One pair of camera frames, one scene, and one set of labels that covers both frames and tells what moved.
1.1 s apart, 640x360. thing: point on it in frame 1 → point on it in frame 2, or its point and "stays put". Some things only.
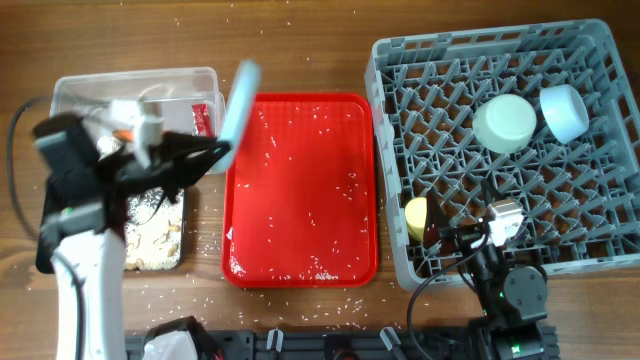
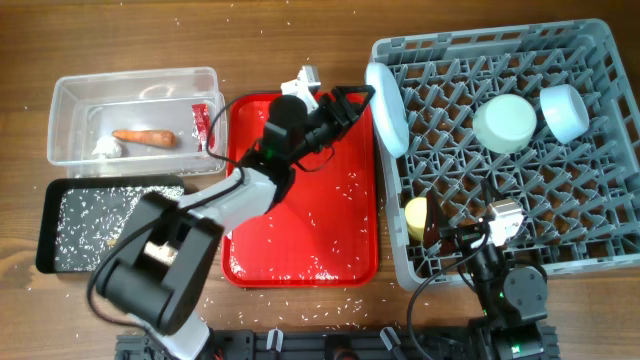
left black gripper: (163, 169) → (353, 107)
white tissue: (107, 144) stays put
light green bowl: (504, 123) stays put
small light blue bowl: (564, 112) stays put
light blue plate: (241, 101) → (389, 108)
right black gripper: (461, 235) stays put
